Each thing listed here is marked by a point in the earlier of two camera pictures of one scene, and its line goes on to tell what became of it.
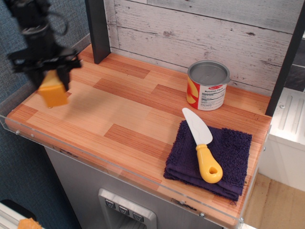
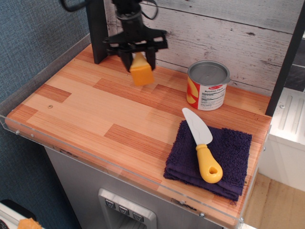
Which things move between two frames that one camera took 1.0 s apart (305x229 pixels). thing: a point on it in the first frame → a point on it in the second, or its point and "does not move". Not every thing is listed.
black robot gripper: [41, 54] → [135, 38]
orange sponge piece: [28, 223] does not move
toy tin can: [207, 85] does not move
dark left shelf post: [96, 16] does not move
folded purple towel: [231, 149] does not move
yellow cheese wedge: [52, 89] → [141, 71]
